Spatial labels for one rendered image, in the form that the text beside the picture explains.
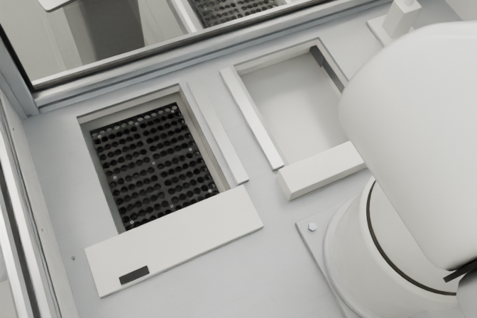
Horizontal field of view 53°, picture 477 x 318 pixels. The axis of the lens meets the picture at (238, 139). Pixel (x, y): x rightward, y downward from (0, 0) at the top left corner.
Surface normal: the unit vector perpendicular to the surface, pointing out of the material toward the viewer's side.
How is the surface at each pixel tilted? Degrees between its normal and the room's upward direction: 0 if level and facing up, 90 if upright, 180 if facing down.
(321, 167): 0
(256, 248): 0
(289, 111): 0
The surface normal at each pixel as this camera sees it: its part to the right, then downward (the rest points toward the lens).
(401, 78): -0.53, -0.15
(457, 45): -0.10, -0.42
